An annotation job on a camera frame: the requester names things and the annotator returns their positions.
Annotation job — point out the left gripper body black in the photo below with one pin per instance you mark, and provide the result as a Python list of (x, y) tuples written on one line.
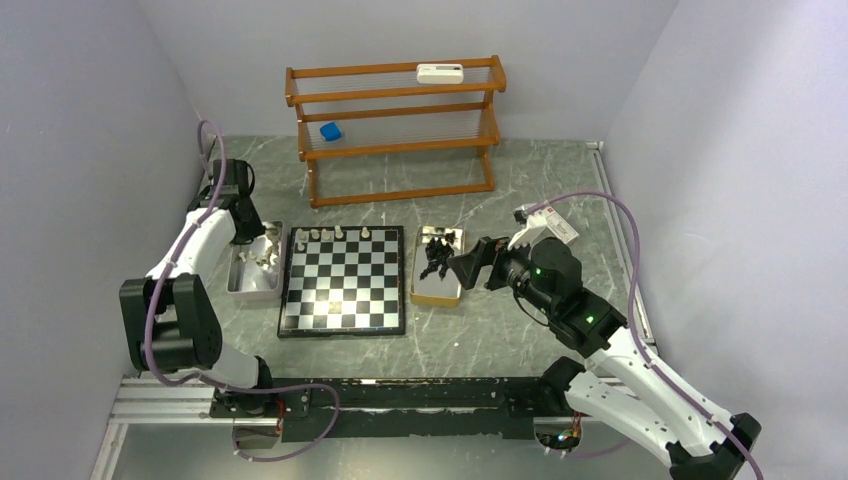
[(250, 229)]

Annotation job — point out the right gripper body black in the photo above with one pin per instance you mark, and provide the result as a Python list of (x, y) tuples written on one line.
[(507, 264)]

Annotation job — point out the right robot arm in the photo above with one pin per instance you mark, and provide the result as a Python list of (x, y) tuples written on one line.
[(616, 378)]

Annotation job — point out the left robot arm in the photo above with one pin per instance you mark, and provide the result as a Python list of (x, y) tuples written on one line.
[(170, 323)]

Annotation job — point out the black chess pieces pile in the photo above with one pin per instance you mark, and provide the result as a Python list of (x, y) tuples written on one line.
[(438, 250)]

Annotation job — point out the black white chess board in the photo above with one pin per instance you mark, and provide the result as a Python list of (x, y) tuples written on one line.
[(349, 287)]

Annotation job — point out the pink metal tin tray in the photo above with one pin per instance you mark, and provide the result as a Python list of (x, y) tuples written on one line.
[(256, 270)]

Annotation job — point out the gold metal tin tray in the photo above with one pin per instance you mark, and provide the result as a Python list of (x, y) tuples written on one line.
[(433, 282)]

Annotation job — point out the blue block on shelf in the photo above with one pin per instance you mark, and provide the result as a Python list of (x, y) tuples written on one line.
[(330, 132)]

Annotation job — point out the wooden two-tier shelf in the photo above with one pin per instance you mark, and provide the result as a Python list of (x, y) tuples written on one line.
[(382, 109)]

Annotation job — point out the white box on shelf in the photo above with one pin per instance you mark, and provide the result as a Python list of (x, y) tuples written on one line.
[(439, 74)]

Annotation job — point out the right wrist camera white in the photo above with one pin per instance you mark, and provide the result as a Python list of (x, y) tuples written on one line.
[(543, 223)]

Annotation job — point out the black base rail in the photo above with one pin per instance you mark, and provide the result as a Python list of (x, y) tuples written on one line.
[(509, 407)]

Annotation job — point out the aluminium frame rail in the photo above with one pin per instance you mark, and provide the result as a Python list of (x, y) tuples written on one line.
[(146, 401)]

